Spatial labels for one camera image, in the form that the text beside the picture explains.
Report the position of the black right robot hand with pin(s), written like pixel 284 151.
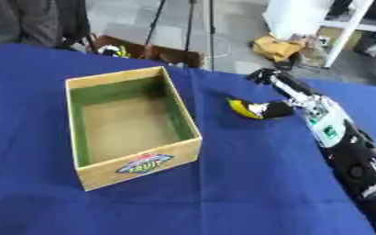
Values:
pixel 290 84

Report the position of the yellow toy banana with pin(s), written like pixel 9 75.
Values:
pixel 241 108

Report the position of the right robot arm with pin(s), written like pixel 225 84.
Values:
pixel 357 162

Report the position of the tan cardboard box green inside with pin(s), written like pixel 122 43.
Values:
pixel 129 128

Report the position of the yellow bag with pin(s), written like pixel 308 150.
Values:
pixel 275 47

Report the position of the white shelf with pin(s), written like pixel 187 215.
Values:
pixel 352 24

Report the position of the black tripod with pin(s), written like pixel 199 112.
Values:
pixel 211 30

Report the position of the black and yellow object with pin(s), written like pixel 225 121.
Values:
pixel 114 50

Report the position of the person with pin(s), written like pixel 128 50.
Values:
pixel 31 21

